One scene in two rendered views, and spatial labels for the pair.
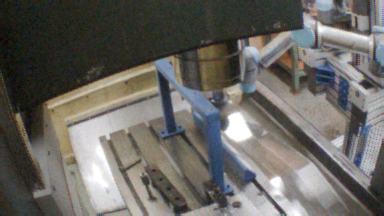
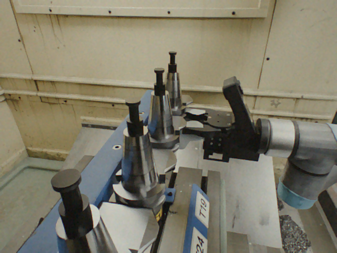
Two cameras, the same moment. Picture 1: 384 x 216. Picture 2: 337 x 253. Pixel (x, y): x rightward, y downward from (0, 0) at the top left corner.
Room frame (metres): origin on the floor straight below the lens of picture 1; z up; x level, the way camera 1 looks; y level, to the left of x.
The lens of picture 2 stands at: (0.94, -0.18, 1.41)
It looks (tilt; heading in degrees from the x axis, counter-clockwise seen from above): 29 degrees down; 30
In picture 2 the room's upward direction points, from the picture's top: straight up
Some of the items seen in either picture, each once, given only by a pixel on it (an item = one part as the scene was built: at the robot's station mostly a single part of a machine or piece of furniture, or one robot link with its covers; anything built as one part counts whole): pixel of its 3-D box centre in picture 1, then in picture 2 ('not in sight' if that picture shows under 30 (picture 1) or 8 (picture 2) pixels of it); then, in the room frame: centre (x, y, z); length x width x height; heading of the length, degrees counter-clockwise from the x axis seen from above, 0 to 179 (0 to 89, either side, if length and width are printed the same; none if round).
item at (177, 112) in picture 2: not in sight; (171, 109); (1.30, 0.03, 1.21); 0.06 x 0.06 x 0.03
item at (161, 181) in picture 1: (166, 190); not in sight; (0.93, 0.12, 0.93); 0.26 x 0.05 x 0.06; 24
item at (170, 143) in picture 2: not in sight; (161, 138); (1.20, -0.01, 1.21); 0.06 x 0.06 x 0.03
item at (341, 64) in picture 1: (356, 87); not in sight; (1.41, -0.92, 0.94); 0.36 x 0.27 x 0.27; 14
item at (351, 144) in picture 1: (356, 109); not in sight; (1.42, -0.95, 0.79); 0.13 x 0.09 x 0.86; 14
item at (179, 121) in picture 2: not in sight; (167, 122); (1.25, 0.01, 1.21); 0.07 x 0.05 x 0.01; 109
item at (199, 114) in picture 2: not in sight; (184, 121); (1.34, 0.02, 1.17); 0.09 x 0.03 x 0.06; 96
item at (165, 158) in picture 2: not in sight; (152, 159); (1.15, -0.03, 1.21); 0.07 x 0.05 x 0.01; 109
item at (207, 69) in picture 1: (208, 50); not in sight; (0.76, -0.05, 1.47); 0.16 x 0.16 x 0.12
